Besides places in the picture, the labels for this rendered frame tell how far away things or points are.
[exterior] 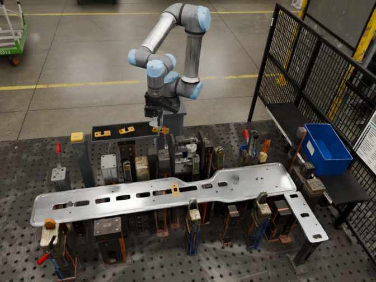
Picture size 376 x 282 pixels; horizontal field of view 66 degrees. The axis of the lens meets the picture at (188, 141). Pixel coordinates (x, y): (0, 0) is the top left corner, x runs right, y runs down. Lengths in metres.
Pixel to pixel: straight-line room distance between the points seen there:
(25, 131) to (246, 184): 2.77
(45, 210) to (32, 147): 0.90
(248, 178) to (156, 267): 0.69
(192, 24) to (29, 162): 1.45
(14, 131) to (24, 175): 1.64
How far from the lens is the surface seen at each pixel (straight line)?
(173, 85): 1.80
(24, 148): 2.44
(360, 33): 3.41
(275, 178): 1.73
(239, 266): 1.72
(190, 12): 1.63
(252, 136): 1.64
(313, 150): 1.82
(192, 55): 1.69
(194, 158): 1.60
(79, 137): 1.68
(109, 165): 1.56
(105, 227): 1.44
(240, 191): 1.61
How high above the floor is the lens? 2.24
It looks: 42 degrees down
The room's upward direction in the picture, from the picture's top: 4 degrees clockwise
